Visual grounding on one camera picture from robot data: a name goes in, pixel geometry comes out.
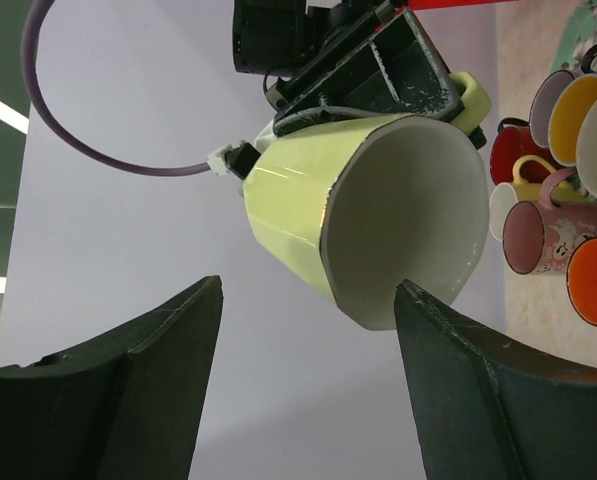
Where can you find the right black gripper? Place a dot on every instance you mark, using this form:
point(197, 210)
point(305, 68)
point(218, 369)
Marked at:
point(356, 59)

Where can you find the orange mug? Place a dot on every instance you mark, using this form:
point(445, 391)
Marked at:
point(581, 280)

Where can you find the light green mug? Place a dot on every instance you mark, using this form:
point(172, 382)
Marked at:
point(356, 207)

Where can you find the red plastic basket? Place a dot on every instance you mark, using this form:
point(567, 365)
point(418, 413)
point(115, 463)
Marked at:
point(442, 4)

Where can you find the yellow mug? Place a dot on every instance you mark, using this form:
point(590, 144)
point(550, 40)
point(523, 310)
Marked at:
point(506, 194)

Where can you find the mauve grey mug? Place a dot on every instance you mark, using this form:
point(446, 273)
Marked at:
point(552, 87)

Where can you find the blue teal mug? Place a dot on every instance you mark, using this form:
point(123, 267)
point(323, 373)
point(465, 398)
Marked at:
point(568, 115)

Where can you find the red mug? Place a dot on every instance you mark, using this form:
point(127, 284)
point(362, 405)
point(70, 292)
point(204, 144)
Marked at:
point(513, 141)

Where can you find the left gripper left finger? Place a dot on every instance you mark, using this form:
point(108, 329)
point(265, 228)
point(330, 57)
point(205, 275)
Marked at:
point(125, 404)

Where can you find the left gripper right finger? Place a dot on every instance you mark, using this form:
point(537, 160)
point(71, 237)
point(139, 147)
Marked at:
point(486, 406)

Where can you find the pink floral mug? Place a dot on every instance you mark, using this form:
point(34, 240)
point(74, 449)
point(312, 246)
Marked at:
point(539, 237)

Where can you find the green floral tray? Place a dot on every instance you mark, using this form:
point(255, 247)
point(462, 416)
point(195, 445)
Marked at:
point(579, 34)

